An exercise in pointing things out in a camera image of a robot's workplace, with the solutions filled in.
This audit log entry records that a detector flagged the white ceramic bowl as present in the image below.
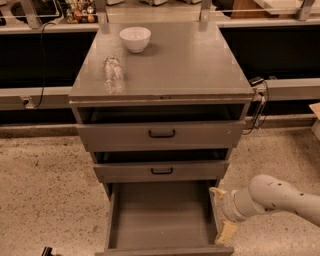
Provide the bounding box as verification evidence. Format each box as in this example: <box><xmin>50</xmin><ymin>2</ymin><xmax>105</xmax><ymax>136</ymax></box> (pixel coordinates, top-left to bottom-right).
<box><xmin>119</xmin><ymin>27</ymin><xmax>151</xmax><ymax>53</ymax></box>

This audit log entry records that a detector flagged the clear plastic water bottle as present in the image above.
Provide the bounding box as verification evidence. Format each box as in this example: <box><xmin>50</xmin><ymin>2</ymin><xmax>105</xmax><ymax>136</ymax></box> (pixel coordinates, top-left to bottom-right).
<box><xmin>103</xmin><ymin>56</ymin><xmax>124</xmax><ymax>95</ymax></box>

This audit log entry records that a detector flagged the grey middle drawer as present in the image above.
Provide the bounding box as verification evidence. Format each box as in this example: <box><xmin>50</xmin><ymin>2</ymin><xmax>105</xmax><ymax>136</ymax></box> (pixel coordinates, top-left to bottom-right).
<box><xmin>94</xmin><ymin>149</ymin><xmax>229</xmax><ymax>183</ymax></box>

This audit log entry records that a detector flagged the wooden board at edge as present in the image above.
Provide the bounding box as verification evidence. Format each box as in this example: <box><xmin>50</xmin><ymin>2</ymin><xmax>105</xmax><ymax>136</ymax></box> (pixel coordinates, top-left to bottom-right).
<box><xmin>309</xmin><ymin>102</ymin><xmax>320</xmax><ymax>140</ymax></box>

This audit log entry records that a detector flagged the black power adapter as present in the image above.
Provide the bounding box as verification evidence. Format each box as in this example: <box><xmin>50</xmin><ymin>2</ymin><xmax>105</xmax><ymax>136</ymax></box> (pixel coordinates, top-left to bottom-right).
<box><xmin>249</xmin><ymin>77</ymin><xmax>264</xmax><ymax>86</ymax></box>

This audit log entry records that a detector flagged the grey top drawer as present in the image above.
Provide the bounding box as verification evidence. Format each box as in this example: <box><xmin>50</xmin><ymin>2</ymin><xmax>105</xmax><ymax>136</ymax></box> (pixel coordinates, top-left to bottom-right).
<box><xmin>78</xmin><ymin>104</ymin><xmax>244</xmax><ymax>152</ymax></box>

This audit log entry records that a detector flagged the grey metal rail frame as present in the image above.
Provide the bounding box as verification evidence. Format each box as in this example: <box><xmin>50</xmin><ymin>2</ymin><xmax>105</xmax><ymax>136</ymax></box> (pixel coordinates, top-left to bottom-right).
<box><xmin>0</xmin><ymin>0</ymin><xmax>320</xmax><ymax>110</ymax></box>

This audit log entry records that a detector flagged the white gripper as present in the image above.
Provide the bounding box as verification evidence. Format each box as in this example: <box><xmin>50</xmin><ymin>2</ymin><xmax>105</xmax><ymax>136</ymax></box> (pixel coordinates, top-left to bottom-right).
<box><xmin>209</xmin><ymin>187</ymin><xmax>246</xmax><ymax>244</ymax></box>

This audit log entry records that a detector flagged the grey metal drawer cabinet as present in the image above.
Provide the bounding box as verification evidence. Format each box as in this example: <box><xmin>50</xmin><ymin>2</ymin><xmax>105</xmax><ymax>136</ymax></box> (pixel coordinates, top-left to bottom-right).
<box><xmin>68</xmin><ymin>21</ymin><xmax>255</xmax><ymax>198</ymax></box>

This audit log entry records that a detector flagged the small black floor object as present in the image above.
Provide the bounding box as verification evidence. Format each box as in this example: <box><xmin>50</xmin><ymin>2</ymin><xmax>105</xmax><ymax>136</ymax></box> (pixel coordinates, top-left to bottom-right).
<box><xmin>41</xmin><ymin>247</ymin><xmax>53</xmax><ymax>256</ymax></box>

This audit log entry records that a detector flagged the black power cable left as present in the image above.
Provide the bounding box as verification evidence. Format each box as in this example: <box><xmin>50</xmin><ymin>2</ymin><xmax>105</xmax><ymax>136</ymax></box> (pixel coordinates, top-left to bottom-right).
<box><xmin>33</xmin><ymin>21</ymin><xmax>57</xmax><ymax>109</ymax></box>

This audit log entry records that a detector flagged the rack of small bottles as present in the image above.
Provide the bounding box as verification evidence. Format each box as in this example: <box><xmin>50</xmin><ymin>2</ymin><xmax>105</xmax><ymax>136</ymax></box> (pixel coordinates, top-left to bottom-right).
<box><xmin>65</xmin><ymin>0</ymin><xmax>98</xmax><ymax>24</ymax></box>

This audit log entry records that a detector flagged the grey bottom drawer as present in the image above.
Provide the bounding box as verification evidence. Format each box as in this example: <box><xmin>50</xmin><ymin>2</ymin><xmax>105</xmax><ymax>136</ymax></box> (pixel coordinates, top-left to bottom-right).
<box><xmin>103</xmin><ymin>181</ymin><xmax>234</xmax><ymax>256</ymax></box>

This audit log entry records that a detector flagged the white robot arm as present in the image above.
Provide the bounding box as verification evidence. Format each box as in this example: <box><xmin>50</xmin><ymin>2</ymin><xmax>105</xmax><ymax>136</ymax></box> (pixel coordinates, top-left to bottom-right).
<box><xmin>209</xmin><ymin>175</ymin><xmax>320</xmax><ymax>244</ymax></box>

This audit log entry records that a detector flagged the grey drawer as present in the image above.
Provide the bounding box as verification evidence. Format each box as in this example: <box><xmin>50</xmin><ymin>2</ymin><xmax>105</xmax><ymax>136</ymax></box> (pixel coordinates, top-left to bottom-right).
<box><xmin>103</xmin><ymin>181</ymin><xmax>234</xmax><ymax>256</ymax></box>
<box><xmin>94</xmin><ymin>149</ymin><xmax>229</xmax><ymax>183</ymax></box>
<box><xmin>78</xmin><ymin>104</ymin><xmax>244</xmax><ymax>152</ymax></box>

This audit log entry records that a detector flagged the black cable right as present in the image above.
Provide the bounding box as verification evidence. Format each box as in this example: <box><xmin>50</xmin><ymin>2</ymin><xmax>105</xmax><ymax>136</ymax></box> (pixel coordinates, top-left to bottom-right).
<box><xmin>242</xmin><ymin>79</ymin><xmax>270</xmax><ymax>136</ymax></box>

